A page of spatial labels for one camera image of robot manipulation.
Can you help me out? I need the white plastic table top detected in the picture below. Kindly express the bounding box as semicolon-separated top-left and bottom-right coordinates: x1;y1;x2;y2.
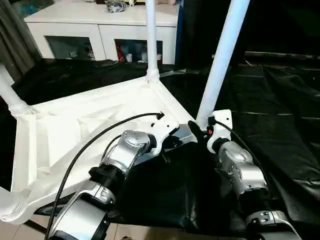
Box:
11;76;201;225

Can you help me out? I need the black mat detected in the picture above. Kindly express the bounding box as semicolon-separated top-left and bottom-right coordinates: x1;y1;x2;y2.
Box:
0;58;320;237

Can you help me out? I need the blue upright panel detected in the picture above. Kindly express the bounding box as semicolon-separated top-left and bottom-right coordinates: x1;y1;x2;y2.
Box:
174;0;185;66

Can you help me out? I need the black speaker with gold label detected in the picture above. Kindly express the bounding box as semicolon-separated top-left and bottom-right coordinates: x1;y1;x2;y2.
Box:
179;0;248;71

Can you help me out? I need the dark metal bar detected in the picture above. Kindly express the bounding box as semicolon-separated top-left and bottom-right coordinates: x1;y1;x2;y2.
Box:
244;51;320;61

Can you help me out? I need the black white patterned bag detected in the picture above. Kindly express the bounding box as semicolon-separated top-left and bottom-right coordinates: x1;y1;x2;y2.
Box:
104;0;128;13

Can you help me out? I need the white sideboard cabinet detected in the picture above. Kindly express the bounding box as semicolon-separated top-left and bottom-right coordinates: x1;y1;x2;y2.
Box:
24;0;180;65

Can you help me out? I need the grey curtain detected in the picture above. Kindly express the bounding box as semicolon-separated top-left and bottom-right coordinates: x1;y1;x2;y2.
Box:
0;0;42;81

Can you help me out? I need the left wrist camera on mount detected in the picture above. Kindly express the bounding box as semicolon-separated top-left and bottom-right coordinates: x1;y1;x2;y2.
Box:
147;111;180;156

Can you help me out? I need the black left camera cable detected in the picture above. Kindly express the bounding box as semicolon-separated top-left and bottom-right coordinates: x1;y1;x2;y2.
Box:
44;111;165;240

